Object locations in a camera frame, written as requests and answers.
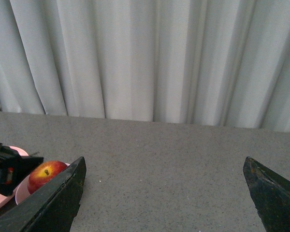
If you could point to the white pleated curtain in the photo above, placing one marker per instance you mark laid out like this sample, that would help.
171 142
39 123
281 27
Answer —
206 62

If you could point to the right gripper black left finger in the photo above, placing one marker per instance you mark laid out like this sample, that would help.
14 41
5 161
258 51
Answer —
53 207

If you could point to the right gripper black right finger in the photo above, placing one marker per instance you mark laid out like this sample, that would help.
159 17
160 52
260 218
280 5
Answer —
270 193

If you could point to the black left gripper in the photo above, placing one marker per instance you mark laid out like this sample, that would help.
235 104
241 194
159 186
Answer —
14 168

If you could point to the red yellow apple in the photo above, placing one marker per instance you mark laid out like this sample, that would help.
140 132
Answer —
44 173

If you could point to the light pink bowl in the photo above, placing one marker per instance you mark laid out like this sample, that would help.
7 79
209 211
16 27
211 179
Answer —
22 192

